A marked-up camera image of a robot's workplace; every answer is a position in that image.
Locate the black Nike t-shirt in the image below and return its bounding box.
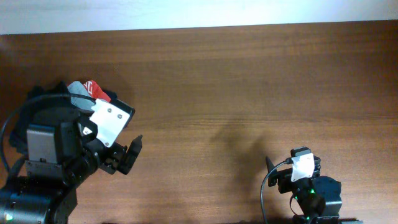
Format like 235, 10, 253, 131
9, 82, 76, 154

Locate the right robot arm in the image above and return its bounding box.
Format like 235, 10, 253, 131
260, 146, 362, 224

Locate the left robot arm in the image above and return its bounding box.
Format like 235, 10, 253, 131
1, 107, 142, 223

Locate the navy blue folded garment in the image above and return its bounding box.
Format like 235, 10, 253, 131
103, 90, 118, 100

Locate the red printed t-shirt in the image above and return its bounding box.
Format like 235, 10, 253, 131
83, 80, 111, 102

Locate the grey crumpled t-shirt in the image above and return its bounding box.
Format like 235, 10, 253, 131
67, 81, 95, 111

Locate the right black cable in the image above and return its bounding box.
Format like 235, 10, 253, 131
259, 157, 295, 224

